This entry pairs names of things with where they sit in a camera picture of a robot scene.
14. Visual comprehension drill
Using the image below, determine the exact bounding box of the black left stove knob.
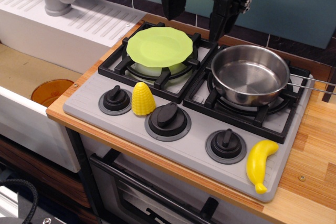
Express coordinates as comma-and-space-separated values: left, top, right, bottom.
98, 85, 132, 116

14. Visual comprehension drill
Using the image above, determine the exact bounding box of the black burner grate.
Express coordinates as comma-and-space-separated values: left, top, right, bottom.
98, 22, 218, 103
183, 59, 313, 143

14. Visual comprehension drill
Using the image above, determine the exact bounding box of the black right burner grate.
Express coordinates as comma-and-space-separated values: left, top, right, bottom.
183, 59, 313, 143

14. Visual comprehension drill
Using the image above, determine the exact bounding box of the white toy sink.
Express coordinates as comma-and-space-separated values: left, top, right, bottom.
1, 0, 144, 173

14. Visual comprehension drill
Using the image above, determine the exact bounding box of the yellow toy banana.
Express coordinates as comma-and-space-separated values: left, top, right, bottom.
246, 140, 279, 194

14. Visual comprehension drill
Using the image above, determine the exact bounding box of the toy oven door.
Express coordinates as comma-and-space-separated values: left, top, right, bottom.
89, 149, 266, 223

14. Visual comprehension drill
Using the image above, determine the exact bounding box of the black braided cable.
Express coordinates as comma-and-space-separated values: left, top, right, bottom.
0, 178, 39, 224

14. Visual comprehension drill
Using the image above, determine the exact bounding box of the stainless steel pan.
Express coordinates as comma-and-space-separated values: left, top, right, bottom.
211, 45, 335, 106

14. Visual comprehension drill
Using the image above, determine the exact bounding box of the grey toy stove top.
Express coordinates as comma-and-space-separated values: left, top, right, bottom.
63, 33, 313, 202

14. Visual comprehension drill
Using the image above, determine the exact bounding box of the light green plastic plate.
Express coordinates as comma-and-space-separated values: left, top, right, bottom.
126, 27, 193, 68

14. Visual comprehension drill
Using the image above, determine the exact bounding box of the black middle stove knob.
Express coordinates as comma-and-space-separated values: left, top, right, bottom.
144, 102, 192, 142

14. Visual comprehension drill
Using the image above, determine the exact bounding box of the yellow toy corn cob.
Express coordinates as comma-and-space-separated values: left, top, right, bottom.
131, 82, 156, 116

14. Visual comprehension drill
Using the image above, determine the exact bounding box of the black left burner grate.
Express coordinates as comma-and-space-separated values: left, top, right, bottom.
98, 22, 218, 103

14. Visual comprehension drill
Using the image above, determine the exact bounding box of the black right stove knob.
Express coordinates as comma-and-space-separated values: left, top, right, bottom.
205, 129, 247, 165

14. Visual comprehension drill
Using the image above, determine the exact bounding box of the black stove knob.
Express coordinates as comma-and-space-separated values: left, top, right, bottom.
98, 85, 132, 116
144, 102, 192, 142
205, 129, 247, 165

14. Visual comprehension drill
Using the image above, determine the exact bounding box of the orange plastic cup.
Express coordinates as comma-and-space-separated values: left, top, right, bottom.
31, 79, 74, 107

